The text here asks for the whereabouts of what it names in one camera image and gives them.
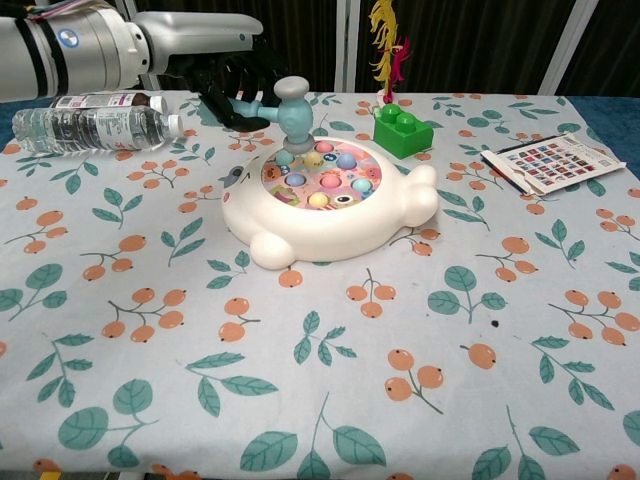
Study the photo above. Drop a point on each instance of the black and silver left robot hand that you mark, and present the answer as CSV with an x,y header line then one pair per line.
x,y
210,60

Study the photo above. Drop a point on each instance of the light blue toy hammer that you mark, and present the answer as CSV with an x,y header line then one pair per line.
x,y
296,117

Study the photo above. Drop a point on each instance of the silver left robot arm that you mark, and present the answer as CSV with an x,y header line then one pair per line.
x,y
65,52

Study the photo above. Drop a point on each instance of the white whack-a-mole toy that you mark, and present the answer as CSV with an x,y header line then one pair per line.
x,y
320,220

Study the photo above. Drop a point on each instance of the dark bottle with white cap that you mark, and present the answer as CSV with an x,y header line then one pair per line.
x,y
107,100

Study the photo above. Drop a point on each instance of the clear plastic water bottle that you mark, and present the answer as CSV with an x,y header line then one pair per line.
x,y
90,129

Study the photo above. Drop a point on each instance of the yellow and pink feathers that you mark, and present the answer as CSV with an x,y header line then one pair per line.
x,y
386,55

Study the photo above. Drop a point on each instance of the green toy building block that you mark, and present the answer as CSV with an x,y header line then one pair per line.
x,y
402,131

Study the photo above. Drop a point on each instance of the black pleated curtain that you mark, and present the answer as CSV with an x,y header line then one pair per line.
x,y
450,45

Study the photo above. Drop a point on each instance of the floral fruit print tablecloth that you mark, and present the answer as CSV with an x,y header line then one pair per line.
x,y
320,325

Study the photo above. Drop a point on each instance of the printed card booklet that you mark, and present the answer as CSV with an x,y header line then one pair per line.
x,y
550,162

